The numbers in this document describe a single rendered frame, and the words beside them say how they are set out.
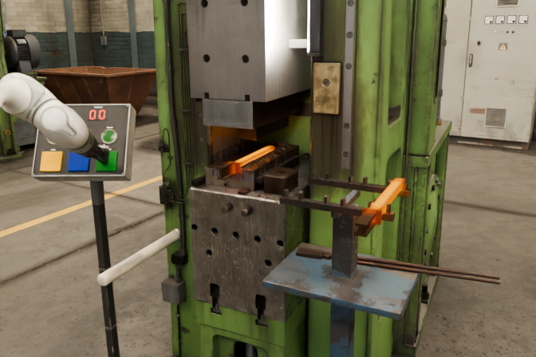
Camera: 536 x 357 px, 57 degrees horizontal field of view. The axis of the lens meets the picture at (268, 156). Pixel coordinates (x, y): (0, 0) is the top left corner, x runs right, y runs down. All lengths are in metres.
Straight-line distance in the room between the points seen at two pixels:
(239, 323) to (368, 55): 1.06
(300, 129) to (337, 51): 0.55
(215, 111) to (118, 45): 9.29
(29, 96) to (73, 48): 9.74
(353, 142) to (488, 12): 5.19
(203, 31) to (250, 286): 0.90
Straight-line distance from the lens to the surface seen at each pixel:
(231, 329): 1.96
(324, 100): 1.69
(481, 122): 6.86
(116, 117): 1.92
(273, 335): 1.88
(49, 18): 10.99
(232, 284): 1.85
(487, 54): 6.77
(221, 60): 1.71
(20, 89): 1.55
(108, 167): 1.86
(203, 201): 1.78
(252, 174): 1.72
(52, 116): 1.47
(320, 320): 2.01
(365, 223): 1.15
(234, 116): 1.70
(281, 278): 1.48
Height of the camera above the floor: 1.46
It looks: 14 degrees down
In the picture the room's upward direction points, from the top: straight up
